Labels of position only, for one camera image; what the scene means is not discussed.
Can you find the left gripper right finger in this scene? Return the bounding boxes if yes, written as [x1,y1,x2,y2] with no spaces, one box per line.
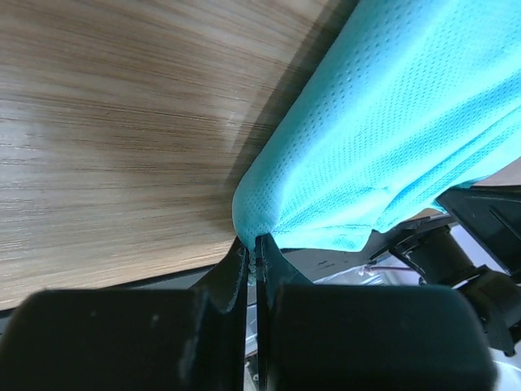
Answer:
[255,235,497,390]

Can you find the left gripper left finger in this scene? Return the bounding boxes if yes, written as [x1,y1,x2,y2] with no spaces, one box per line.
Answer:
[1,241,248,390]

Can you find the teal t shirt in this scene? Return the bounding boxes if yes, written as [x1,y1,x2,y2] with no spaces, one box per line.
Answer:
[232,1,520,251]

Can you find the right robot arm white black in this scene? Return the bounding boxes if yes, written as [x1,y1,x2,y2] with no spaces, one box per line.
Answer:
[369,185,520,357]

